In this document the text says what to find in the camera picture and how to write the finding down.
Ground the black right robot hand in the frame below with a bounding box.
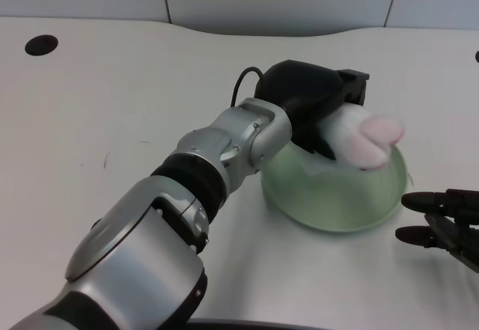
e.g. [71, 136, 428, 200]
[395, 188, 479, 273]

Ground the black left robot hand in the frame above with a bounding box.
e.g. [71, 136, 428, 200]
[253, 59, 371, 162]

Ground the white plush rabbit doll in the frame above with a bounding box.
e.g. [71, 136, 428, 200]
[316, 104, 406, 171]

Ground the green round plate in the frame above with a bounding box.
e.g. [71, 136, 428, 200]
[260, 144, 409, 235]

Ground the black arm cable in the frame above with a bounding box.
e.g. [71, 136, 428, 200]
[231, 67, 266, 108]

